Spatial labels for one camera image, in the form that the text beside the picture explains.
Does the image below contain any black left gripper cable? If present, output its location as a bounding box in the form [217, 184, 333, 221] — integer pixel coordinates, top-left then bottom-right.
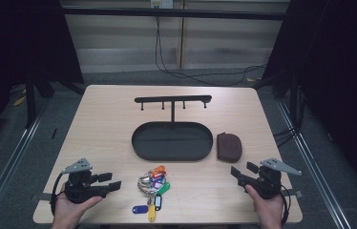
[49, 171, 73, 218]

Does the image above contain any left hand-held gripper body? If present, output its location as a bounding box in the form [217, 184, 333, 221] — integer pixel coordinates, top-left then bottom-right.
[61, 157, 111, 205]

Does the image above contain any bundle of black floor cables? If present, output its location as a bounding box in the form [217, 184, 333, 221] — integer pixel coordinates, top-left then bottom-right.
[272, 85, 306, 148]

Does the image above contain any black tray with hook rack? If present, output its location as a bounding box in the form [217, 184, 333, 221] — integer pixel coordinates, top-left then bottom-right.
[131, 94, 214, 162]

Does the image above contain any black hanging cable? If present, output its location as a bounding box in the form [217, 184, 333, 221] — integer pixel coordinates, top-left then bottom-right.
[154, 15, 267, 88]

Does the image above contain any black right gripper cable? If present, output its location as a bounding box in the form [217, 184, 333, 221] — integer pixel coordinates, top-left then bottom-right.
[279, 183, 292, 227]

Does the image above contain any bunch of keys with coloured tags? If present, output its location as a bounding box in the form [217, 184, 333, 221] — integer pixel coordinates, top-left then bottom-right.
[131, 164, 171, 223]

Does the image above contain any yellow tape piece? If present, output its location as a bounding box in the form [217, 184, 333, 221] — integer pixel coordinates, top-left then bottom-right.
[12, 94, 28, 108]

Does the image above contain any metal floor rail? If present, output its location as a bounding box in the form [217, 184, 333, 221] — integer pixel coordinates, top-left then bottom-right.
[0, 104, 47, 229]
[276, 98, 354, 229]

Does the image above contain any brown pouch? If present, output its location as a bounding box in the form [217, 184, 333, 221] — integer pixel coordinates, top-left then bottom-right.
[216, 132, 243, 164]

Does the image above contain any person's right hand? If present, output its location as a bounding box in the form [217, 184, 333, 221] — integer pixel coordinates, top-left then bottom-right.
[244, 184, 284, 229]

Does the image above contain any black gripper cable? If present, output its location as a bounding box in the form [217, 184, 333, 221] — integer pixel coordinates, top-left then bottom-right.
[49, 171, 73, 218]
[279, 183, 292, 227]

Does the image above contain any black horizontal frame bar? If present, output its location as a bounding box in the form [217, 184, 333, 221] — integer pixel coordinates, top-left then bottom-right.
[61, 7, 288, 21]

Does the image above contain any white wall socket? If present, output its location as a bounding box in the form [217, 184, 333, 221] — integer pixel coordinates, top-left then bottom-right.
[149, 0, 175, 10]

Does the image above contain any black curtain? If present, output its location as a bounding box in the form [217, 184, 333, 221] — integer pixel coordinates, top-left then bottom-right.
[256, 0, 357, 201]
[0, 0, 85, 160]

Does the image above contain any black stand leg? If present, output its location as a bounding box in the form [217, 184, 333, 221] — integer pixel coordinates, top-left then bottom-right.
[24, 74, 38, 129]

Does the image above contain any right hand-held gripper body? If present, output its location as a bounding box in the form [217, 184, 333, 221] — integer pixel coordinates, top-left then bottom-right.
[239, 157, 303, 200]

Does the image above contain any grey strap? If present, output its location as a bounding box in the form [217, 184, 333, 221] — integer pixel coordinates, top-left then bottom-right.
[281, 189, 304, 198]
[29, 192, 54, 202]

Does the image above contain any person's left hand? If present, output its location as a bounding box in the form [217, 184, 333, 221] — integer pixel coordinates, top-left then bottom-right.
[52, 182, 104, 229]

